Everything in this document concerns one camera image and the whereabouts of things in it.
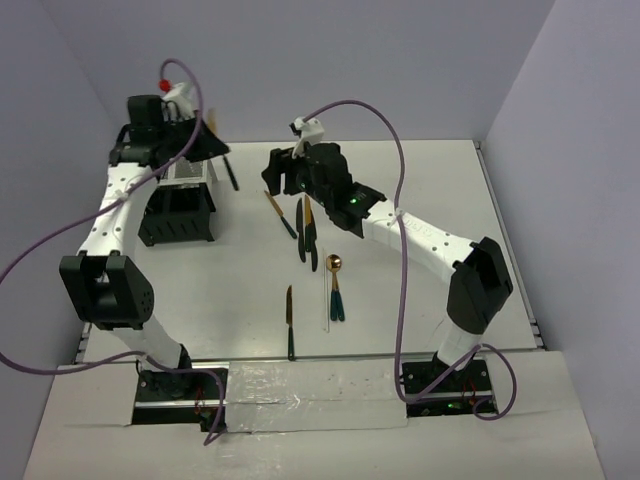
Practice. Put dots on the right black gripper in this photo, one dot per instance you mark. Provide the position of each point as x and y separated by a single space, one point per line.
281 162

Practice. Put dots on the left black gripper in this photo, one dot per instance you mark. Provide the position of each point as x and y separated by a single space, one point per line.
206 146

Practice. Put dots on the gold spoon green handle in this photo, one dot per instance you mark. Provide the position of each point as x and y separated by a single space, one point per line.
334 264

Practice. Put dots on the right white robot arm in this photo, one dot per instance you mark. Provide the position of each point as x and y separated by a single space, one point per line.
476 273

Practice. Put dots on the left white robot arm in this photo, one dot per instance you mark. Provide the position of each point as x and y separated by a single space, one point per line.
106 287

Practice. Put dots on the black serrated knife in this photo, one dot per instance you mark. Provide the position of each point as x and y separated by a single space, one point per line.
300 228

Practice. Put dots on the black utensil caddy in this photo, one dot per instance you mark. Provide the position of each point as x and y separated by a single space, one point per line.
178 214

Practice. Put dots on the clear glass straw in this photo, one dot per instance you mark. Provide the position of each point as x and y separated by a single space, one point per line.
326 293

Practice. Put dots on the black knife lower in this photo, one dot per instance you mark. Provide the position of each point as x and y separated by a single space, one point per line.
315 255

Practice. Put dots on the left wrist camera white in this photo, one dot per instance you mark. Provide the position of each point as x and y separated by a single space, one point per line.
178 98

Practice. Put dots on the gold knife black handle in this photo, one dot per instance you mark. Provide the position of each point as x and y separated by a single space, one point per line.
309 219

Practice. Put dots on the gold knife green handle far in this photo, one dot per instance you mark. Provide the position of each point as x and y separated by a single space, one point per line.
292 233

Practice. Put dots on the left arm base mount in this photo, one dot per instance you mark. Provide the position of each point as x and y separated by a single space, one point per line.
163 398

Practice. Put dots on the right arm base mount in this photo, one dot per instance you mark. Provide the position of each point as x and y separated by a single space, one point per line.
462 392

